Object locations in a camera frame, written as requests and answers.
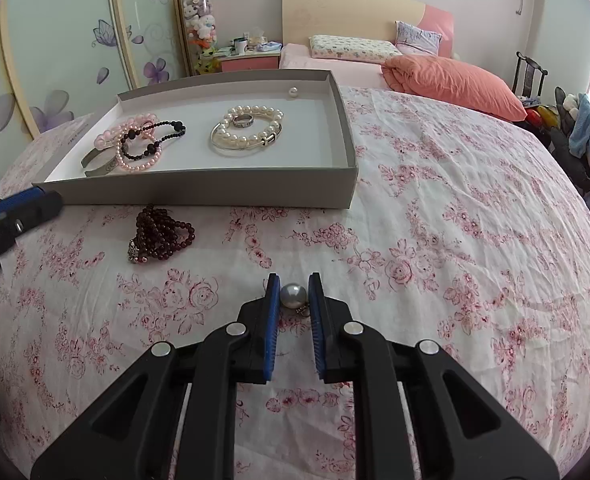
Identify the white mug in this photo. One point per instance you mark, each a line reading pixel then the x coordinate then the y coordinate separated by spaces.
pixel 239 46

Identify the beige pink headboard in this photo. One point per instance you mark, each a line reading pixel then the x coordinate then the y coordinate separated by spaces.
pixel 372 19

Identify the floral white pillow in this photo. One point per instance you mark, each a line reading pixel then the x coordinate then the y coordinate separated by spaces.
pixel 351 49

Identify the floral sliding wardrobe door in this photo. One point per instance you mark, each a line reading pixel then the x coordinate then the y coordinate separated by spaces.
pixel 60 59

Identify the thin silver bangle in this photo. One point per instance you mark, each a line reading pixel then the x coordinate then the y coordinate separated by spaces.
pixel 233 135

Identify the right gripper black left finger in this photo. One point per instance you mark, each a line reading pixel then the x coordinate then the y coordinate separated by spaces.
pixel 171 414

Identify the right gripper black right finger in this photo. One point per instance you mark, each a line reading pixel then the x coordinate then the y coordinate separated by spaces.
pixel 418 413

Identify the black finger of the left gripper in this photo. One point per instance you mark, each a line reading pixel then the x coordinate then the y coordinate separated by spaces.
pixel 28 209

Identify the pink bedside table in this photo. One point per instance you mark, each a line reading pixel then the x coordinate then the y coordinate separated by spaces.
pixel 229 61

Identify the large pearl earring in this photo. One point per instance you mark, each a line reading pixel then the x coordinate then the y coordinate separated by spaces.
pixel 294 298

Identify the black wooden chair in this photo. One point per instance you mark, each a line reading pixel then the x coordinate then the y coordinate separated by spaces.
pixel 528 78

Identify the orange folded duvet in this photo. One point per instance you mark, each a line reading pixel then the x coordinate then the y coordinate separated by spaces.
pixel 454 82

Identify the grey cardboard tray box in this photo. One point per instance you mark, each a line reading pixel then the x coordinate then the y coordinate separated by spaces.
pixel 313 164

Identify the floral pink bedsheet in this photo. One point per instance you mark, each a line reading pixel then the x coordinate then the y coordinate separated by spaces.
pixel 463 229

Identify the clear tube of plush toys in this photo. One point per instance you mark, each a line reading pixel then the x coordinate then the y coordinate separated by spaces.
pixel 200 35

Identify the lilac patterned pillow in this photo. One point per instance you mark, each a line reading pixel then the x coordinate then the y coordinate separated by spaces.
pixel 411 39

